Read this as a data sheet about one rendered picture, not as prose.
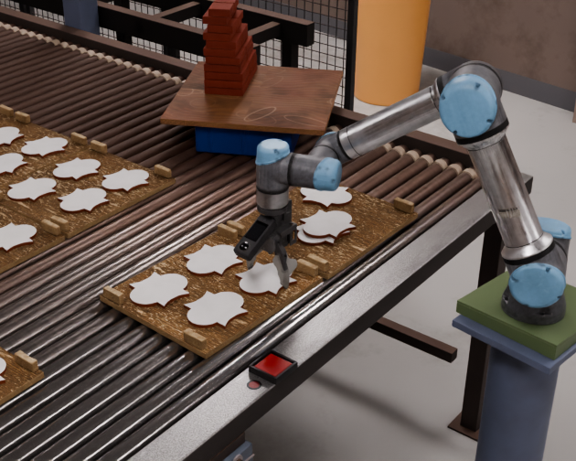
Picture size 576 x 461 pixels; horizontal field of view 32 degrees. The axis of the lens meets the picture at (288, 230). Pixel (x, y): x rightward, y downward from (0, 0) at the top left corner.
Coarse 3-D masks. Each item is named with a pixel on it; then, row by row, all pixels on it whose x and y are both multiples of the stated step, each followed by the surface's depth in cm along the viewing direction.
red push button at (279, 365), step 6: (270, 354) 216; (264, 360) 214; (270, 360) 214; (276, 360) 214; (282, 360) 214; (258, 366) 213; (264, 366) 213; (270, 366) 213; (276, 366) 213; (282, 366) 213; (288, 366) 213; (270, 372) 211; (276, 372) 211
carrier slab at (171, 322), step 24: (216, 240) 257; (168, 264) 246; (264, 264) 247; (120, 288) 237; (192, 288) 237; (216, 288) 237; (288, 288) 238; (312, 288) 240; (144, 312) 228; (168, 312) 228; (264, 312) 229; (168, 336) 222; (216, 336) 221; (240, 336) 223
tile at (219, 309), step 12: (204, 300) 231; (216, 300) 231; (228, 300) 231; (240, 300) 231; (192, 312) 227; (204, 312) 227; (216, 312) 227; (228, 312) 227; (240, 312) 227; (192, 324) 224; (204, 324) 223; (216, 324) 224
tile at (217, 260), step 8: (208, 248) 252; (216, 248) 252; (224, 248) 252; (232, 248) 252; (184, 256) 248; (192, 256) 248; (200, 256) 248; (208, 256) 248; (216, 256) 248; (224, 256) 248; (232, 256) 248; (192, 264) 245; (200, 264) 245; (208, 264) 245; (216, 264) 245; (224, 264) 245; (232, 264) 245; (240, 264) 246; (192, 272) 242; (200, 272) 242; (208, 272) 242; (216, 272) 242; (224, 272) 243
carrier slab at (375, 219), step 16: (352, 192) 281; (304, 208) 273; (320, 208) 273; (336, 208) 273; (352, 208) 273; (368, 208) 273; (384, 208) 273; (352, 224) 265; (368, 224) 265; (384, 224) 265; (400, 224) 265; (336, 240) 258; (352, 240) 258; (368, 240) 258; (384, 240) 260; (288, 256) 250; (304, 256) 250; (320, 256) 250; (336, 256) 251; (352, 256) 251; (320, 272) 244; (336, 272) 246
